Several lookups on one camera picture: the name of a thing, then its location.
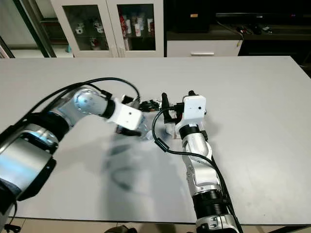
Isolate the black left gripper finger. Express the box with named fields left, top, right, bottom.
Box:
left=123, top=95, right=151, bottom=110

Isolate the white paper scrap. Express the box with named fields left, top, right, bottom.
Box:
left=165, top=121, right=178, bottom=137

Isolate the clear plastic wrapper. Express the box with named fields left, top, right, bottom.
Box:
left=137, top=127, right=152, bottom=142

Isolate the white drawer unit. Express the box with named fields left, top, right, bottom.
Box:
left=166, top=40, right=243, bottom=58

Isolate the black speaker box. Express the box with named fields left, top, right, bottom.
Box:
left=175, top=0, right=212, bottom=33

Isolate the white glass door cabinet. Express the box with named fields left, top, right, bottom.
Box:
left=51, top=0, right=165, bottom=59

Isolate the white table with black legs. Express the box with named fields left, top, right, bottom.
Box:
left=0, top=55, right=311, bottom=226

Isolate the black television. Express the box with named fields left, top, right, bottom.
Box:
left=216, top=0, right=311, bottom=21

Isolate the dark framed glass door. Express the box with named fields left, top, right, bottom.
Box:
left=0, top=0, right=54, bottom=59

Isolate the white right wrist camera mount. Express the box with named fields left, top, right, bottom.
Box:
left=176, top=95, right=207, bottom=127

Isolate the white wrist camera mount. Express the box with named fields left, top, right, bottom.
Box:
left=114, top=100, right=147, bottom=131
left=176, top=95, right=207, bottom=127

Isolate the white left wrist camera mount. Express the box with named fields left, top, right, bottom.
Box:
left=114, top=100, right=147, bottom=131

